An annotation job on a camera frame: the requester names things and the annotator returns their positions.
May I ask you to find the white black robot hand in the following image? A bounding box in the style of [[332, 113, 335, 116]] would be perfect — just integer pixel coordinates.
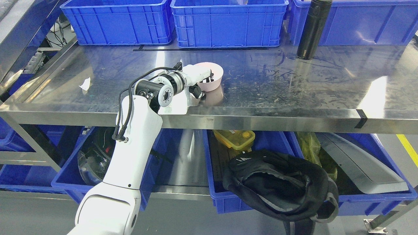
[[182, 65, 212, 99]]

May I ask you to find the pink plastic bowl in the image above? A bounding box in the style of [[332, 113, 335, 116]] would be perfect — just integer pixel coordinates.
[[194, 62, 224, 92]]

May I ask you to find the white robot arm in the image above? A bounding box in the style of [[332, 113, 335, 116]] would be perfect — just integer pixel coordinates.
[[69, 68, 187, 235]]

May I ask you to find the blue crate top middle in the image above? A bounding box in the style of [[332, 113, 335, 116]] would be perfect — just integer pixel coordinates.
[[170, 0, 289, 49]]

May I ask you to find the blue crate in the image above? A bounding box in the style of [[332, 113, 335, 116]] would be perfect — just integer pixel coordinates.
[[170, 0, 289, 49], [60, 0, 174, 45], [289, 0, 418, 47]]

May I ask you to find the blue bin lower middle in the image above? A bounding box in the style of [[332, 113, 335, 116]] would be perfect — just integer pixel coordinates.
[[203, 130, 417, 216]]

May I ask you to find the blue bin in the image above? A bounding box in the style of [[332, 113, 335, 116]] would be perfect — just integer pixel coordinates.
[[51, 127, 172, 211], [203, 130, 417, 216]]

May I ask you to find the yellow lidded food container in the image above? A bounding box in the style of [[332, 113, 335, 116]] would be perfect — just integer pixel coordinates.
[[213, 130, 256, 151]]

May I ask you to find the white paper scrap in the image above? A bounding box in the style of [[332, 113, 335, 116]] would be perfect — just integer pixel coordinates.
[[79, 77, 91, 92]]

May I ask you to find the blue crate top left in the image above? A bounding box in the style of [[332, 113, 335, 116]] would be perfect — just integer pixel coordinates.
[[60, 0, 174, 45]]

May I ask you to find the black thermos bottle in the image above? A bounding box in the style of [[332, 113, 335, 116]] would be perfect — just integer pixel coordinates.
[[297, 0, 332, 60]]

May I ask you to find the blue bin lower left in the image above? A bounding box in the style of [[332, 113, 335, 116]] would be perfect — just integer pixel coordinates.
[[51, 127, 172, 211]]

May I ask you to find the black backpack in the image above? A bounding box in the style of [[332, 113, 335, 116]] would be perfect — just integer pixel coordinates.
[[222, 149, 339, 235]]

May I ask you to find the blue crate top right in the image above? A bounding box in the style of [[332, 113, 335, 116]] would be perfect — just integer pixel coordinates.
[[289, 0, 418, 47]]

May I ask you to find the black tape strip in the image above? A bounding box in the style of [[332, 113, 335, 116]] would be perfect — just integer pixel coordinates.
[[354, 109, 368, 129]]

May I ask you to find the grey plastic panel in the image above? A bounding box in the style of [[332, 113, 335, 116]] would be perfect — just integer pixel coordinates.
[[315, 133, 409, 194]]

